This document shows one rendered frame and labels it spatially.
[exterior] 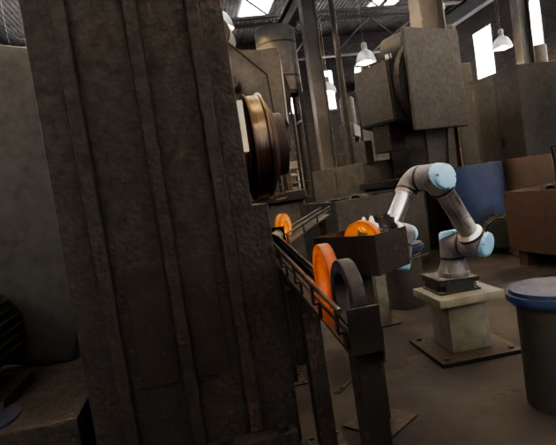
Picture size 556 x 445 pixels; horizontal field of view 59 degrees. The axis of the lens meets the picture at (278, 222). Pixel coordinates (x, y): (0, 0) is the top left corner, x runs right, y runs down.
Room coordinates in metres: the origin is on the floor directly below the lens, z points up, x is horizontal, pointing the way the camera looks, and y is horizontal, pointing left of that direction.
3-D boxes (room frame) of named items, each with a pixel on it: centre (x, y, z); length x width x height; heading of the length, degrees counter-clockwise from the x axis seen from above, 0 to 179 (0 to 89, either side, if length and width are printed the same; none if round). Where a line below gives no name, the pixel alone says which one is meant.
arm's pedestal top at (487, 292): (2.39, -0.82, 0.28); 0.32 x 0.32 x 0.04; 6
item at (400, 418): (1.76, -0.28, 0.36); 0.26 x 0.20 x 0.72; 45
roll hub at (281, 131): (2.22, -0.05, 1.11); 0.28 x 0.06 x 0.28; 10
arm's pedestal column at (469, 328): (2.39, -0.82, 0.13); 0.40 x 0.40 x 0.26; 6
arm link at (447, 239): (2.38, -0.84, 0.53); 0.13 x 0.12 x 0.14; 33
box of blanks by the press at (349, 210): (4.84, -0.80, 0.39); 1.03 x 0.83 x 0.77; 115
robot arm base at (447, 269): (2.39, -0.83, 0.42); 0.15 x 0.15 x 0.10
